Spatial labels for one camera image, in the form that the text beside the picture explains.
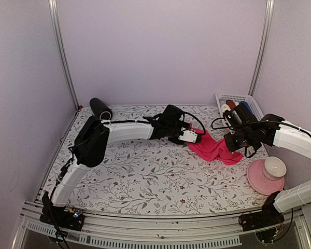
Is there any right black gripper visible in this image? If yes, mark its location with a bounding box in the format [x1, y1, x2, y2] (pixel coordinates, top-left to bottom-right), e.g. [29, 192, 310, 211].
[224, 130, 255, 151]

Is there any pink towel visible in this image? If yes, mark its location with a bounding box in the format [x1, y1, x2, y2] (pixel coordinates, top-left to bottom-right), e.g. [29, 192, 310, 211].
[188, 131, 243, 165]

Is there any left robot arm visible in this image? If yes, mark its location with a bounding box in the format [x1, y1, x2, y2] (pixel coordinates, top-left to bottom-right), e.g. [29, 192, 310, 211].
[41, 105, 206, 225]

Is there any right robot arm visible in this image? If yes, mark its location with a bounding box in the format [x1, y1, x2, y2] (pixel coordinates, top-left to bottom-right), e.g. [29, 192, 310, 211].
[223, 104, 311, 226]

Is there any white plastic basket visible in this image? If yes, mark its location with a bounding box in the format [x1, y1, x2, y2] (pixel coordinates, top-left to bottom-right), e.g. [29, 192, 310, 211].
[211, 93, 264, 135]

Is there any blue item in basket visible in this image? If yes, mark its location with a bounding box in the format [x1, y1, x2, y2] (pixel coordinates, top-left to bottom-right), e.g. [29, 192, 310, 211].
[240, 101, 253, 115]

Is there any red item in basket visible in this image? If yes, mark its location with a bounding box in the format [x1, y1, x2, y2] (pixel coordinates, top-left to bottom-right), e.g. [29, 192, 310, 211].
[226, 100, 236, 110]

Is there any white item in basket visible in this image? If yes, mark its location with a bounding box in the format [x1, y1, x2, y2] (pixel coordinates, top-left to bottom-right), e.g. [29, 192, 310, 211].
[221, 104, 231, 113]

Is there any white bowl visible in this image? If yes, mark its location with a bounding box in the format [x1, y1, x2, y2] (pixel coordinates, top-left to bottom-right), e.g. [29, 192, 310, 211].
[264, 156, 287, 181]

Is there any pink plate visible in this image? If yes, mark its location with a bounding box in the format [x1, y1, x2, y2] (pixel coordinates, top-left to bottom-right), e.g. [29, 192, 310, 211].
[247, 160, 285, 196]

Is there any floral tablecloth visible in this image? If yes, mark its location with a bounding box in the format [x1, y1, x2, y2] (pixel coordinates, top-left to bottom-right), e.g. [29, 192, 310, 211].
[41, 104, 272, 216]

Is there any black cylindrical bottle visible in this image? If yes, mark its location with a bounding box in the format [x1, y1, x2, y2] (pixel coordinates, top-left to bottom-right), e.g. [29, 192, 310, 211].
[89, 98, 113, 120]

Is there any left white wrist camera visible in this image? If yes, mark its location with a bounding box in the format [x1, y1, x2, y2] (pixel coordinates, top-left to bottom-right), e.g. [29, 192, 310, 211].
[178, 129, 202, 143]

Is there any right aluminium frame post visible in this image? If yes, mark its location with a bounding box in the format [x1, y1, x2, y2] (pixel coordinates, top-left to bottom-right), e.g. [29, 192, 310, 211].
[248, 0, 275, 96]

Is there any aluminium frame post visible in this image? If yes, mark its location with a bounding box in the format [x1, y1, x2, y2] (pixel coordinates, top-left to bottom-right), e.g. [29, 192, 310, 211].
[48, 0, 80, 110]
[248, 0, 275, 96]

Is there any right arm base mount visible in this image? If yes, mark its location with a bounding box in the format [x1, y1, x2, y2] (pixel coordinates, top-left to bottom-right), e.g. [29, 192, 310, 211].
[238, 210, 285, 231]

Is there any front aluminium rail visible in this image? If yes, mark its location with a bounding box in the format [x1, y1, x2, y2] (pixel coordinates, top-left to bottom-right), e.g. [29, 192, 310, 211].
[11, 201, 311, 248]

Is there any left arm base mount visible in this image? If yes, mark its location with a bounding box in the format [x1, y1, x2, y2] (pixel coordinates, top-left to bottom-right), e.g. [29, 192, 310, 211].
[39, 206, 85, 231]

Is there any left aluminium frame post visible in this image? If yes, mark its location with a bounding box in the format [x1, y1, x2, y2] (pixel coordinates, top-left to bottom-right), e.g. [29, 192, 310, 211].
[48, 0, 80, 110]

